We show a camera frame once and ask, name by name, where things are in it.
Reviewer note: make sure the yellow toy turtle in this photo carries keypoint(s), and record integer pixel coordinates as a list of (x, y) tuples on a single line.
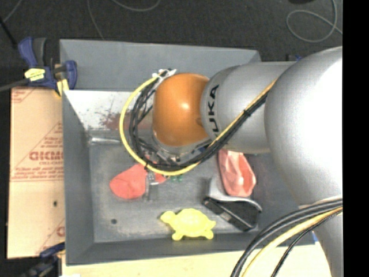
[(190, 223)]

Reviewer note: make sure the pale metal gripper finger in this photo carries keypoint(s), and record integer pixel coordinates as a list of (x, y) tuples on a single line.
[(153, 190)]

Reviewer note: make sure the brown cardboard board red print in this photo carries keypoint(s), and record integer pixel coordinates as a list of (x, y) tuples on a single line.
[(34, 143)]

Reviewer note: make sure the grey metal bin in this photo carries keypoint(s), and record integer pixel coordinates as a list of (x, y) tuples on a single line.
[(178, 195)]

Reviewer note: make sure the red rounded soft toy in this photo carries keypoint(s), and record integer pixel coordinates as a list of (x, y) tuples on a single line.
[(127, 183)]

